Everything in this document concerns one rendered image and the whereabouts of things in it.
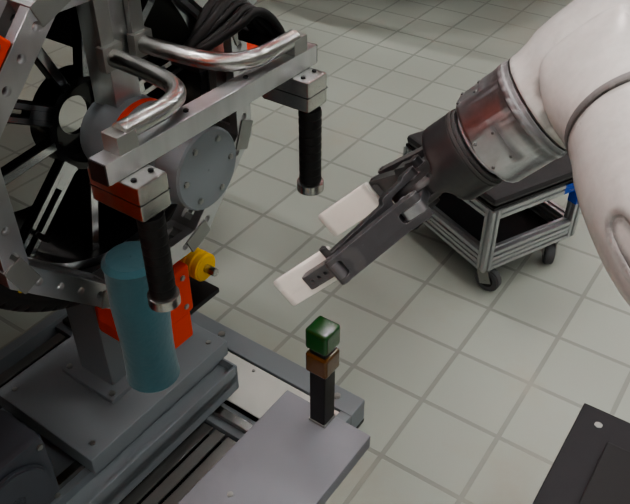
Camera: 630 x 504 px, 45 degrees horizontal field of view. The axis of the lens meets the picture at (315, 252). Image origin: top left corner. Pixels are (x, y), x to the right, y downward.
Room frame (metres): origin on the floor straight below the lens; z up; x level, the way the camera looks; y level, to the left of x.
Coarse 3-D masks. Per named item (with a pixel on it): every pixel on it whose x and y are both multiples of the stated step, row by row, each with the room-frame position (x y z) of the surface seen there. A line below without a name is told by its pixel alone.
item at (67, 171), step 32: (160, 0) 1.24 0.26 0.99; (160, 32) 1.30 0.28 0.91; (160, 64) 1.21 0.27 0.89; (64, 96) 1.05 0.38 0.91; (160, 96) 1.31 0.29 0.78; (192, 96) 1.27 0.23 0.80; (32, 128) 1.04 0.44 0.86; (32, 160) 0.98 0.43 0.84; (64, 160) 1.02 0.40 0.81; (64, 192) 1.01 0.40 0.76; (32, 224) 0.96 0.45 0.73; (64, 224) 1.12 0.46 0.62; (96, 224) 1.05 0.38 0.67; (128, 224) 1.12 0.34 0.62; (32, 256) 0.94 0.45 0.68; (64, 256) 0.99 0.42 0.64; (96, 256) 1.02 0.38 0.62
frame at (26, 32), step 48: (0, 0) 0.94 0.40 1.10; (48, 0) 0.93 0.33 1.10; (192, 0) 1.14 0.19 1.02; (240, 48) 1.22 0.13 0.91; (0, 96) 0.85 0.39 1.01; (240, 144) 1.20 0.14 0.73; (0, 192) 0.82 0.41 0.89; (0, 240) 0.80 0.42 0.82; (192, 240) 1.08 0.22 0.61; (48, 288) 0.84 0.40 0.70; (96, 288) 0.91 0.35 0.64
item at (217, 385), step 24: (216, 384) 1.13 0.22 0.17; (0, 408) 1.08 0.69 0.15; (168, 408) 1.08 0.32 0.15; (192, 408) 1.06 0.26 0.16; (216, 408) 1.12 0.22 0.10; (144, 432) 1.01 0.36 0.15; (168, 432) 1.00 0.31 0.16; (120, 456) 0.95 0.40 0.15; (144, 456) 0.95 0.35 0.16; (72, 480) 0.88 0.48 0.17; (96, 480) 0.89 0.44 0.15; (120, 480) 0.89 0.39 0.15
